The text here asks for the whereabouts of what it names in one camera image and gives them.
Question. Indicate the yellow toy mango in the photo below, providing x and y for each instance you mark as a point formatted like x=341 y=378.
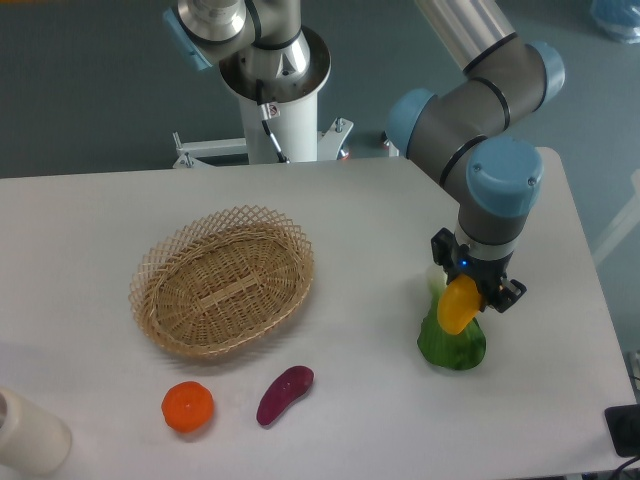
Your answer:
x=458 y=305

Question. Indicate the green toy leafy vegetable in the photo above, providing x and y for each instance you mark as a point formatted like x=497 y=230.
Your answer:
x=460 y=352

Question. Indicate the blue object top right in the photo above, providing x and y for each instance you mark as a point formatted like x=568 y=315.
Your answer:
x=617 y=18

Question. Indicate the orange toy pumpkin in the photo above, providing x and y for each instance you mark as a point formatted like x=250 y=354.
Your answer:
x=187 y=406

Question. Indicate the black device at edge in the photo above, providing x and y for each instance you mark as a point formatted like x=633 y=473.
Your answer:
x=623 y=426

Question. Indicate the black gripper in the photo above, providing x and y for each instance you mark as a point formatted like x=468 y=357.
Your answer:
x=489 y=274

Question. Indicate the woven wicker basket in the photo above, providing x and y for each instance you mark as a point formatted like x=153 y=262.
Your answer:
x=222 y=281

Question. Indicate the cream cylindrical bottle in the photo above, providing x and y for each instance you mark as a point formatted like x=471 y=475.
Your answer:
x=34 y=441

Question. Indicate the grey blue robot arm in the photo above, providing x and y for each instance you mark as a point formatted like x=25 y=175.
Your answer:
x=459 y=139

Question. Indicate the purple toy sweet potato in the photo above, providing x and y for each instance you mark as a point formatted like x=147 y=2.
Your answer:
x=286 y=389

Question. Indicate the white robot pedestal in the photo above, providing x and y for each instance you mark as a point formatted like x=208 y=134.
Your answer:
x=277 y=93

